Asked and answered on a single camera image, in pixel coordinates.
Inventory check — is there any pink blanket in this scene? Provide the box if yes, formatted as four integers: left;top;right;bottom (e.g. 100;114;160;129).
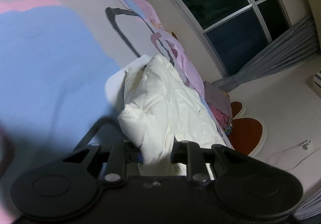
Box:
133;0;205;97

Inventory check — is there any red heart-shaped headboard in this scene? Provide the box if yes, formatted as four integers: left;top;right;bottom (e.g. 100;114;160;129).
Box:
227;101;267;157

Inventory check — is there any grey curtain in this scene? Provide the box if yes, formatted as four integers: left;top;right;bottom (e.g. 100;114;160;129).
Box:
213;15;320;93

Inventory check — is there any white wall cable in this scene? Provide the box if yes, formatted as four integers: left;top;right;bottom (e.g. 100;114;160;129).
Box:
265;139;312;170

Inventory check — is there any stack of folded clothes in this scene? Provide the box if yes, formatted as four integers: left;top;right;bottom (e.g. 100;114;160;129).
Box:
204;81;233;134

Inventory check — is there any aluminium frame window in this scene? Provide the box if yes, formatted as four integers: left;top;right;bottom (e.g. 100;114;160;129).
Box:
173;0;290;76

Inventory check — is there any white padded down jacket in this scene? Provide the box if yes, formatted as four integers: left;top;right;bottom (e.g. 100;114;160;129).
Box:
118;54;225;176

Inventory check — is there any patterned grey blue bedsheet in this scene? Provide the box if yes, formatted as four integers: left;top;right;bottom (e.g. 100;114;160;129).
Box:
0;0;234;224

